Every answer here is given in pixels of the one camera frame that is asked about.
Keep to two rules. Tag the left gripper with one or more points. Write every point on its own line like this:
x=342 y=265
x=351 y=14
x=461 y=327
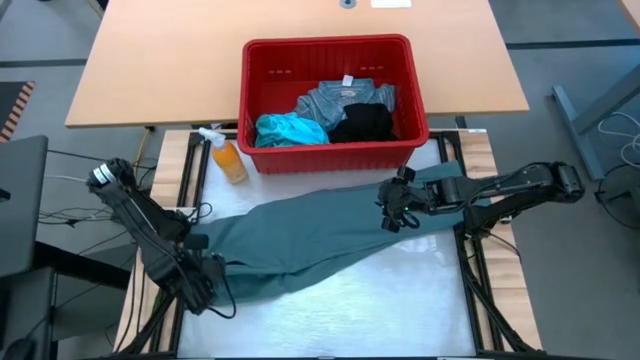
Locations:
x=205 y=277

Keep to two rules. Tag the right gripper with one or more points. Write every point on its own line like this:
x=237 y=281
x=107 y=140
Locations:
x=402 y=200

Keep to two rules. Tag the black garment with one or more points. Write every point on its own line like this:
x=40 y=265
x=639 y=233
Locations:
x=365 y=122

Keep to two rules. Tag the grey-green pants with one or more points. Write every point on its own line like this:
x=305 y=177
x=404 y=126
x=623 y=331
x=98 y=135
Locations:
x=310 y=235

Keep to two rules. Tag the turquoise garment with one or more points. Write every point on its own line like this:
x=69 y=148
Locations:
x=290 y=131

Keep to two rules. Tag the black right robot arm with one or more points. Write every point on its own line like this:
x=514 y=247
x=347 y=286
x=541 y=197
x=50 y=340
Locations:
x=505 y=192

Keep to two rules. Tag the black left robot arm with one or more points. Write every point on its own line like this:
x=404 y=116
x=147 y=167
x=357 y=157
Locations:
x=135 y=215

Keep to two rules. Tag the red plastic laundry bin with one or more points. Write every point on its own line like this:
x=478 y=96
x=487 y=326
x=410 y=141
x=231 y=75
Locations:
x=300 y=55

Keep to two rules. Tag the orange spray bottle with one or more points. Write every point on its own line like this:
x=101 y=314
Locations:
x=230 y=162

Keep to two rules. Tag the grey striped shirt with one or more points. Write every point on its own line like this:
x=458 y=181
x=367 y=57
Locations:
x=325 y=100

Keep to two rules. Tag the dark grey cabinet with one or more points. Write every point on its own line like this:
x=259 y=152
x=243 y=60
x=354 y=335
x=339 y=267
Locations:
x=25 y=310

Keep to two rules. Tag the grey metal desk leg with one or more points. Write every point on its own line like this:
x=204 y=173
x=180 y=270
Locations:
x=575 y=125

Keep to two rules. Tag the dark grey flat panel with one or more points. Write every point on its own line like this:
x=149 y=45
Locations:
x=20 y=210

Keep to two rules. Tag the white paper sheet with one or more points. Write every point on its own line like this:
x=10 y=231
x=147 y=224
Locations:
x=391 y=2

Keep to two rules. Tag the grey desk grommet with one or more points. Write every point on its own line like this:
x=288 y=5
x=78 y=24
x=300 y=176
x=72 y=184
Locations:
x=347 y=3

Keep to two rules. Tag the black round stand base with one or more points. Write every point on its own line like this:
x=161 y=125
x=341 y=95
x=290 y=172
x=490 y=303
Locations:
x=620 y=197

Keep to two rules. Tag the light wooden desk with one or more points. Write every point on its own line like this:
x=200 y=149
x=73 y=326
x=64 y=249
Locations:
x=150 y=60
x=634 y=12

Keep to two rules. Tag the black hazard-striped floor mat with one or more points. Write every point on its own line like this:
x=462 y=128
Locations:
x=10 y=100

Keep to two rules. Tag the black aluminium table frame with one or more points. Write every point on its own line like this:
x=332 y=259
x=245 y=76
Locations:
x=465 y=134

